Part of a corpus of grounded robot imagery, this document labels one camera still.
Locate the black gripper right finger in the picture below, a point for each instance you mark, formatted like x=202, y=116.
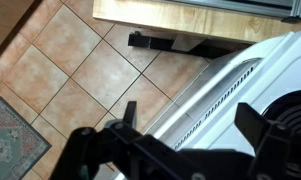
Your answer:
x=270, y=146

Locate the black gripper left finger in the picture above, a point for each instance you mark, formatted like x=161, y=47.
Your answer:
x=86, y=150

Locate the white electric stove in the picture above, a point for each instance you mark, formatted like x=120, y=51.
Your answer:
x=283, y=66

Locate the black coil burner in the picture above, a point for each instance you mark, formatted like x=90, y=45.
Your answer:
x=290, y=110

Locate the patterned floor rug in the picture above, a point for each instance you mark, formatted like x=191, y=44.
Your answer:
x=13, y=146

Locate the black metal table foot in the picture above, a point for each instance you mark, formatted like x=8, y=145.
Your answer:
x=150, y=42

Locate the wooden kitchen cabinets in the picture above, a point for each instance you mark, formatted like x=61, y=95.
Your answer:
x=3, y=20

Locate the aluminium profile frame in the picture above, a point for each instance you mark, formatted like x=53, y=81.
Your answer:
x=256, y=6

